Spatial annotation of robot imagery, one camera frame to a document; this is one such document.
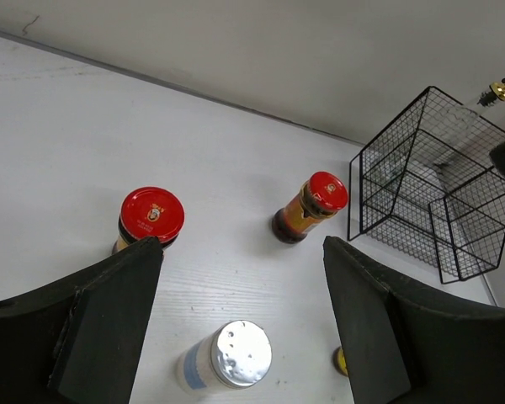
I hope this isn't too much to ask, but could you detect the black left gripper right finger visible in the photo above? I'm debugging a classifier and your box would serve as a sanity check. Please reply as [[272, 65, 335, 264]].
[[323, 237, 505, 403]]

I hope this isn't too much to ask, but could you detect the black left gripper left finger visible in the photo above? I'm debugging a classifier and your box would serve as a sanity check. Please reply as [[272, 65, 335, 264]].
[[0, 237, 163, 403]]

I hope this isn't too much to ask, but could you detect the white shaker silver lid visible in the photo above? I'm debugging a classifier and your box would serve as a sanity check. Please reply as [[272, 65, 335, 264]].
[[176, 320, 273, 396]]

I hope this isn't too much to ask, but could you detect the clear glass oil bottle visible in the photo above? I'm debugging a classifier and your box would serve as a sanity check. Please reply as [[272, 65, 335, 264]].
[[427, 78, 505, 168]]

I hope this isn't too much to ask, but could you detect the small yellow bottle left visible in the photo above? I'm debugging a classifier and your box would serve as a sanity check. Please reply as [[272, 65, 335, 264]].
[[332, 347, 348, 377]]

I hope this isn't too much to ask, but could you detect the short red-lid sauce jar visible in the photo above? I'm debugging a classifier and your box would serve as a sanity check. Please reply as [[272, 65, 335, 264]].
[[112, 186, 185, 253]]

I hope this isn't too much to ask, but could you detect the tall red-lid sauce jar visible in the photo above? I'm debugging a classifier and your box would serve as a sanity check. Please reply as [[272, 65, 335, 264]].
[[271, 171, 348, 244]]

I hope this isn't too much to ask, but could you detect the black wire rack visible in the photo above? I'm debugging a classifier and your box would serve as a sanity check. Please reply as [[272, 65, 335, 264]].
[[347, 86, 505, 284]]

